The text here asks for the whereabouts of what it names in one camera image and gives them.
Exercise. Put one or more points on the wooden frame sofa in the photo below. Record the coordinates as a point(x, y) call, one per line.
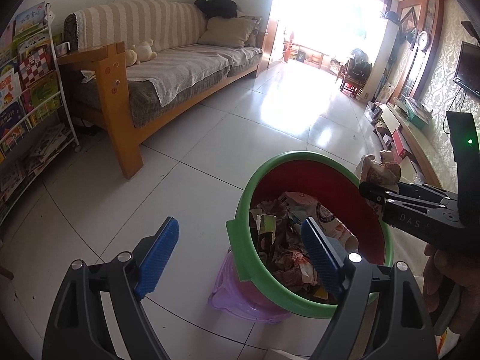
point(133, 103)

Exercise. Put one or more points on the white wire bookshelf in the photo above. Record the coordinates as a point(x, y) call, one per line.
point(35, 122)

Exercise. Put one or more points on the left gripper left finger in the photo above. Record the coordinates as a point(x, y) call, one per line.
point(77, 326)

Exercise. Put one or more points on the wooden chair far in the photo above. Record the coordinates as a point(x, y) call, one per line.
point(355, 73)

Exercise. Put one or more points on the beige cushion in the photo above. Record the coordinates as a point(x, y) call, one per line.
point(233, 32)

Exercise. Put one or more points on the purple plastic stool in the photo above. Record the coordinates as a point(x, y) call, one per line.
point(242, 299)

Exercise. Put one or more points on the pink white paper bag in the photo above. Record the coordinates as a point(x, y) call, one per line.
point(302, 206)

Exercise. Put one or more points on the wall television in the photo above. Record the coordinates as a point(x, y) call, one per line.
point(467, 74)

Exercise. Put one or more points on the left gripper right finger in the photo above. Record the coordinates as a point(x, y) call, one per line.
point(401, 327)

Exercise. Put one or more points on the plush toy on sofa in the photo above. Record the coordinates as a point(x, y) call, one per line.
point(140, 54)

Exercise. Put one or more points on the long tv cabinet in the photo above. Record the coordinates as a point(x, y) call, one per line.
point(417, 157)

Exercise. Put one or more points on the black clothing on sofa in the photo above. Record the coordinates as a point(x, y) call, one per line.
point(226, 9)

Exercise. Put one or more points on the crumpled red paper wad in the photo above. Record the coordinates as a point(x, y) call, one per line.
point(383, 171)

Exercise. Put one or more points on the wall clock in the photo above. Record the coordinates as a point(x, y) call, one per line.
point(423, 41)

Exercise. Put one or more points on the green box on cabinet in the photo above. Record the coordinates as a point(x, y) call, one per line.
point(416, 112)

